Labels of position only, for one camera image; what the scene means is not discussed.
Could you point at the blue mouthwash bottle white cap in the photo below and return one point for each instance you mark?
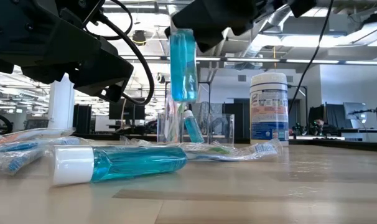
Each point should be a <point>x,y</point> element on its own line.
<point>129,161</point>
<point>194,130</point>
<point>183,71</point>

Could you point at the blue toothbrush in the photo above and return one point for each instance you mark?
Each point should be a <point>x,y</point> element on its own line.
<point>266,147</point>
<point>20,146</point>
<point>14,163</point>

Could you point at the white building pillar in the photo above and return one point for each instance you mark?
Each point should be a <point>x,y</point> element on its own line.
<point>61,109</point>

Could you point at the black computer monitor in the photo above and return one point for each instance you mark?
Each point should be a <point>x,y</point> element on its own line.
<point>316,112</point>
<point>334,112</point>
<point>132,112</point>

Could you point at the small dark monitor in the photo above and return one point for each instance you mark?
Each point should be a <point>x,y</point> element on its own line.
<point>36,124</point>

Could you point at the white disinfecting wipes canister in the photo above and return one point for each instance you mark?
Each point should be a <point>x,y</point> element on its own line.
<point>269,109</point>

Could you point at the black tall cabinet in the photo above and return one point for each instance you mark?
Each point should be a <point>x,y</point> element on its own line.
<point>82,119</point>

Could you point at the dark cabinet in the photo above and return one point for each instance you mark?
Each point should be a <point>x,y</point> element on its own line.
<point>243,121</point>

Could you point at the clear acrylic organizer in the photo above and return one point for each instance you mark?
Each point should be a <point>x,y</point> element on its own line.
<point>226,130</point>

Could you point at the person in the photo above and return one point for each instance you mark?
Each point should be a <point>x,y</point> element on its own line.
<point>319,124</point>

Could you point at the grey computer monitor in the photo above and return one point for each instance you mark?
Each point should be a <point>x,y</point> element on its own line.
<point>355,110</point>

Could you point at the white desk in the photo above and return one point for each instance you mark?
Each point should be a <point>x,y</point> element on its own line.
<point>362,135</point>

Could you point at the black ceiling camera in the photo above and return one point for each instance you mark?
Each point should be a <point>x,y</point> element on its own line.
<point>139,37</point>

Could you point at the long ceiling light rail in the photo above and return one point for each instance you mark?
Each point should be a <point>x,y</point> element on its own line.
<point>316,61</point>

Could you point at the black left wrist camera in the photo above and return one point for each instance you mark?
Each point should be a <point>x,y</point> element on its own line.
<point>104,68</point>

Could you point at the black metal pole frame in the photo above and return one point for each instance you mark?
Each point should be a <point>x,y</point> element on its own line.
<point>306,109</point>

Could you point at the black aluminium table frame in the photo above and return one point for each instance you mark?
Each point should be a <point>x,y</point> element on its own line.
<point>347,144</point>

